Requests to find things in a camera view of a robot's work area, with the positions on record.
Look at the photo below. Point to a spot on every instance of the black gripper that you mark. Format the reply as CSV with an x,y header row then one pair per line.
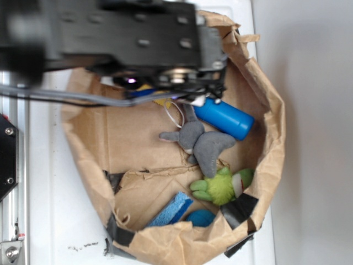
x,y
181,83

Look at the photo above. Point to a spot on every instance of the yellow cloth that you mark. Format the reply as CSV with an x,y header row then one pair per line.
x,y
165,102

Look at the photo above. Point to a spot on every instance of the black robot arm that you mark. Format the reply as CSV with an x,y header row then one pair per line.
x,y
152,49

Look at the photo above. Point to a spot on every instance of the blue plastic bottle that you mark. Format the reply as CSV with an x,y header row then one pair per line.
x,y
226,118

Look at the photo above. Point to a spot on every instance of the grey plush toy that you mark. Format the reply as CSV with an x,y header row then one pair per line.
x,y
204,147

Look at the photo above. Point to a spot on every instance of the green plush toy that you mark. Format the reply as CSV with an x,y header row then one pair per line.
x,y
224,187

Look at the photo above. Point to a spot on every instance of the brown paper bag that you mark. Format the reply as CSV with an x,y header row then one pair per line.
x,y
130,175

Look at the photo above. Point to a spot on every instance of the blue sponge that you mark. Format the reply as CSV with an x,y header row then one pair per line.
x,y
173,211

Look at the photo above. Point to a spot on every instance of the blue ball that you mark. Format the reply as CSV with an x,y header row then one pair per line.
x,y
201,218

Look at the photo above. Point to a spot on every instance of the black metal bracket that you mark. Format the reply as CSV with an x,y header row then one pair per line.
x,y
8,156

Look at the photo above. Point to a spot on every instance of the aluminium frame rail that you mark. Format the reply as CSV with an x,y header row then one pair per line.
x,y
14,207

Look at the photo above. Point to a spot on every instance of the silver corner bracket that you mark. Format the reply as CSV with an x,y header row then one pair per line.
x,y
12,253

